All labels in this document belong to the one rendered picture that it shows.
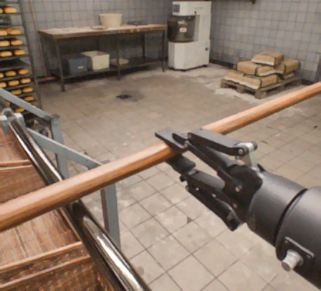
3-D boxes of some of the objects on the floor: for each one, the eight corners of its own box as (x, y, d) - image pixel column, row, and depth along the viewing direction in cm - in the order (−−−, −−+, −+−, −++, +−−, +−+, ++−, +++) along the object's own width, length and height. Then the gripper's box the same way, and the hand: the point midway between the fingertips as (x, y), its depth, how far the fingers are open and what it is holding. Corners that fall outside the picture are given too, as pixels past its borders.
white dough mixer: (178, 74, 556) (180, 2, 498) (160, 69, 598) (160, 1, 540) (210, 67, 607) (215, 1, 549) (191, 63, 648) (194, 1, 591)
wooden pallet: (259, 99, 420) (261, 90, 413) (219, 87, 476) (220, 79, 470) (300, 85, 485) (302, 77, 479) (261, 76, 542) (261, 69, 536)
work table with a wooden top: (61, 92, 452) (52, 34, 413) (46, 81, 509) (36, 29, 470) (166, 72, 573) (167, 25, 534) (145, 64, 630) (143, 22, 591)
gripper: (291, 170, 25) (141, 101, 42) (264, 287, 32) (145, 188, 49) (328, 145, 29) (178, 92, 46) (296, 254, 36) (176, 172, 53)
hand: (174, 148), depth 45 cm, fingers closed on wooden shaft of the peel, 3 cm apart
